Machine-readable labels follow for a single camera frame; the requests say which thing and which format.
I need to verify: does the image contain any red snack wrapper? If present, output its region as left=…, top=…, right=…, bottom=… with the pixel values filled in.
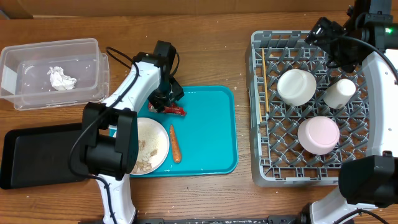
left=147, top=103, right=187, bottom=116

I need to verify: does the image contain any pink plate with food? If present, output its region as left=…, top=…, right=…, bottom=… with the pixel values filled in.
left=131, top=118, right=170, bottom=175

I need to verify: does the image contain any orange carrot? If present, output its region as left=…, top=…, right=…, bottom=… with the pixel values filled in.
left=170, top=125, right=182, bottom=164

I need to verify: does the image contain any white cup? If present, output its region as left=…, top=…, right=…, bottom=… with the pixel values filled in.
left=323, top=79, right=356, bottom=109

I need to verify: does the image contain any wooden chopstick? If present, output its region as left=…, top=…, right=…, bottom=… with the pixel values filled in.
left=262, top=48, right=269, bottom=114
left=258, top=97, right=262, bottom=124

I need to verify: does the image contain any white bowl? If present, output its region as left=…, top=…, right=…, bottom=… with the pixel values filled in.
left=277, top=69, right=317, bottom=106

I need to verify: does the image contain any white tissue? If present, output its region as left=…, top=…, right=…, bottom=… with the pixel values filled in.
left=47, top=66, right=77, bottom=91

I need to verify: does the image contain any pink bowl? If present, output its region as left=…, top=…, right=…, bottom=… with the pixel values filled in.
left=297, top=116, right=340, bottom=155

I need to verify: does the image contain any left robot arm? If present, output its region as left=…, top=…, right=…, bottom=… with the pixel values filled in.
left=72, top=40, right=184, bottom=223

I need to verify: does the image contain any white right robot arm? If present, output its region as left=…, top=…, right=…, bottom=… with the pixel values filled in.
left=294, top=0, right=397, bottom=223

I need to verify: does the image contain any teal plastic tray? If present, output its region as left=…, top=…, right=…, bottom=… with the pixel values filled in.
left=108, top=85, right=239, bottom=178

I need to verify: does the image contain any grey dish rack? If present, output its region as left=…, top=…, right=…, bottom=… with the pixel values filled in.
left=246, top=30, right=370, bottom=187

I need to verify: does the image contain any clear plastic bin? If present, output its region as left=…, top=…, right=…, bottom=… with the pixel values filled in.
left=1, top=38, right=109, bottom=110

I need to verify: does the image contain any black tray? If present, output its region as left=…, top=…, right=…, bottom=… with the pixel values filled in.
left=1, top=123, right=85, bottom=190

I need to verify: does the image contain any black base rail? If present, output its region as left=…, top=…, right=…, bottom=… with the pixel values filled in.
left=77, top=213, right=312, bottom=224

